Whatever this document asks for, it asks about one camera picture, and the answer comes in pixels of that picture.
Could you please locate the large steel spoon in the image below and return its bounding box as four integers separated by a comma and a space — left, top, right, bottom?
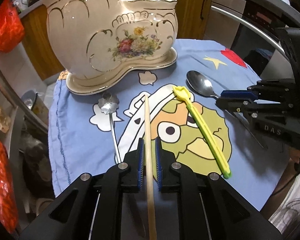
186, 70, 268, 150

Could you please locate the yellow green plastic spoon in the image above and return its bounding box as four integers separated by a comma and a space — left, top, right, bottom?
172, 86, 231, 179

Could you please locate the wooden chopstick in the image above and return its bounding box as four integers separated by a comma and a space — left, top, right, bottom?
144, 95, 157, 239

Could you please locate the person's right hand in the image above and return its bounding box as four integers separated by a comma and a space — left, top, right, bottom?
288, 147, 300, 172

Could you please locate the blue cartoon cloth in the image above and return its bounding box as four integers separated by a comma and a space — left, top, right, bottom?
48, 40, 289, 210

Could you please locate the red bag lower left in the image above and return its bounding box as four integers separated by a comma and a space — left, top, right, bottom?
0, 141, 18, 234

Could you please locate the flower shaped small spoon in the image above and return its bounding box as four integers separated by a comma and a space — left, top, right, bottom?
98, 92, 122, 164

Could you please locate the cream ceramic utensil holder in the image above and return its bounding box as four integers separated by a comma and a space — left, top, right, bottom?
43, 0, 178, 95

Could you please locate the red plastic bag hanging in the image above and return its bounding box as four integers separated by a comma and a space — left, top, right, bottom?
0, 0, 25, 53

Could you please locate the chrome cart rail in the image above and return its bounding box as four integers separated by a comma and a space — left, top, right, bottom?
211, 5, 289, 61

